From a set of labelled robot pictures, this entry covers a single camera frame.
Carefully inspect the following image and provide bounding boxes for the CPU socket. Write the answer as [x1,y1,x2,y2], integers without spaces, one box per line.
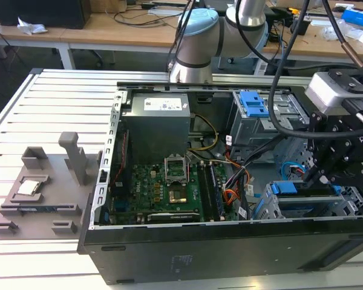
[168,188,189,205]

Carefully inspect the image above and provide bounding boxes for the yellow and black wire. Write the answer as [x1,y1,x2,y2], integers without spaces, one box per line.
[189,114,220,151]

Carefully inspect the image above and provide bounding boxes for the orange wire bundle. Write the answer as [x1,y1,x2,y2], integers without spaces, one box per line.
[223,188,241,210]

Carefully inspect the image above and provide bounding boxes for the green motherboard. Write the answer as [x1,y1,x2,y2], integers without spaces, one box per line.
[110,163,246,225]

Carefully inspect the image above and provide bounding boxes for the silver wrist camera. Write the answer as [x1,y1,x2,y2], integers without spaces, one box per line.
[304,71,352,114]

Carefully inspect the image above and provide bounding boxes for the small black box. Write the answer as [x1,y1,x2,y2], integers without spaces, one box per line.
[290,16,311,36]

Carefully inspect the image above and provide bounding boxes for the grey parts rack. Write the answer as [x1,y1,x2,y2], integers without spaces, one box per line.
[0,132,103,241]

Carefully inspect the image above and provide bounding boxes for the crumpled white plastic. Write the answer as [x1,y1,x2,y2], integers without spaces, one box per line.
[16,16,48,36]

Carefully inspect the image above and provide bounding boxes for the black graphics card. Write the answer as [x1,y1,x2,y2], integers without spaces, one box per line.
[146,212,201,224]

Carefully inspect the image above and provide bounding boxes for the black open PC case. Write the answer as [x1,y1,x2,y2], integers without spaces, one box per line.
[77,80,363,285]

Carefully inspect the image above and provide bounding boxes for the metal disk bay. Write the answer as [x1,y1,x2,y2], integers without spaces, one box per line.
[250,180,363,220]

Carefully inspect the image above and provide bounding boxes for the dark RAM stick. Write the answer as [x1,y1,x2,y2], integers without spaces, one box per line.
[18,206,75,213]

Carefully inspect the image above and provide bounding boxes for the RAM stick with chips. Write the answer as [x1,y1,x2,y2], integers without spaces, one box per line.
[210,165,226,221]

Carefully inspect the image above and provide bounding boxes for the grey power supply unit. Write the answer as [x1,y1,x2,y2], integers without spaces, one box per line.
[120,92,191,156]

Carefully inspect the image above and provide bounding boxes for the thick black cable hose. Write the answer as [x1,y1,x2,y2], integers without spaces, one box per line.
[267,0,314,140]
[322,0,363,69]

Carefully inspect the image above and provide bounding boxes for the blue cardboard box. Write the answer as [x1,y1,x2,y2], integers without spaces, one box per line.
[341,7,363,25]

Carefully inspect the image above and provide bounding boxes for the grey metal drive cage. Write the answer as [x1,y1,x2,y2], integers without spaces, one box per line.
[229,90,311,158]

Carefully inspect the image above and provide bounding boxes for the clear plastic bag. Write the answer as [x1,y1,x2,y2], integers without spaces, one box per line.
[322,19,355,40]

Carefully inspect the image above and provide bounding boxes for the blue drive carrier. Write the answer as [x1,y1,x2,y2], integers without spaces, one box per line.
[238,90,273,118]

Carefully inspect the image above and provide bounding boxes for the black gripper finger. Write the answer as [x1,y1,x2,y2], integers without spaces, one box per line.
[319,164,363,194]
[302,111,329,189]

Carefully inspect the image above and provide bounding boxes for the wooden desk white frame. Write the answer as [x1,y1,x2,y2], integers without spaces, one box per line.
[0,0,363,71]

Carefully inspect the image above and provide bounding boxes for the hard disk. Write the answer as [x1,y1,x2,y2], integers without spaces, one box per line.
[253,180,343,219]

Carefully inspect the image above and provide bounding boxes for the empty black RAM slot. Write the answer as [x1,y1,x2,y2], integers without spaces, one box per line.
[197,164,215,222]

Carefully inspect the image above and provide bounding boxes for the hanging blue cable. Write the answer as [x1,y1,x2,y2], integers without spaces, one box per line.
[277,36,288,63]

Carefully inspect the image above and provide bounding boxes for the black case fan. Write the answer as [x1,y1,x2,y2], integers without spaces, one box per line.
[114,129,131,185]

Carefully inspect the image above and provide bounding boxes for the silver CPU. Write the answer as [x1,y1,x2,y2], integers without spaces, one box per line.
[16,180,41,196]

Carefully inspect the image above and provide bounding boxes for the blue disk wire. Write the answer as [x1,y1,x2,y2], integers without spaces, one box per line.
[281,162,306,182]

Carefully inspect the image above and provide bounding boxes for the black cable bundle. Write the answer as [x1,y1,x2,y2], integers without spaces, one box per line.
[223,132,291,221]

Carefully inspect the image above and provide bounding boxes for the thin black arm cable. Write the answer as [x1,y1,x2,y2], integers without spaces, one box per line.
[166,0,197,74]

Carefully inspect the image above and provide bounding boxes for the metal socket cover frame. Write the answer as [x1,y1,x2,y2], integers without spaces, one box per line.
[164,154,189,184]

